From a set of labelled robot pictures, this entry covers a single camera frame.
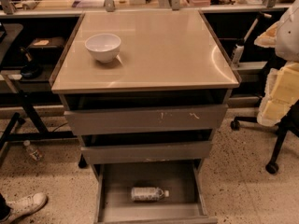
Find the grey middle drawer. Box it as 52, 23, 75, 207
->
81, 141, 212, 164

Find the grey top drawer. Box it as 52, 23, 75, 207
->
64, 105, 227, 135

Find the white spray bottle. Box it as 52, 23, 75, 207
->
231, 39, 244, 65

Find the black table frame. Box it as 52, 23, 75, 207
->
0, 22, 76, 166

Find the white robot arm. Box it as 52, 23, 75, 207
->
254, 0, 299, 127

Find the grey drawer cabinet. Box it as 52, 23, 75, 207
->
49, 8, 242, 224

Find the long workbench shelf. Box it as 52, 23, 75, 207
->
0, 4, 291, 18

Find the plastic bottle on floor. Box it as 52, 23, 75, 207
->
23, 140, 43, 161

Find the grey bottom drawer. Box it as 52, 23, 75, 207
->
94, 161, 218, 224

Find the white sneaker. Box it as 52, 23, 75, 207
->
0, 192, 48, 224

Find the black office chair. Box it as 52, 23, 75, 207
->
230, 102, 299, 175

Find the black box on shelf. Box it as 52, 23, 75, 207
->
28, 36, 65, 49

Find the grey drawer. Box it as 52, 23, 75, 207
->
94, 161, 218, 224
64, 105, 227, 135
81, 141, 212, 164

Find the white ceramic bowl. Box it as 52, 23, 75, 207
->
85, 34, 121, 63

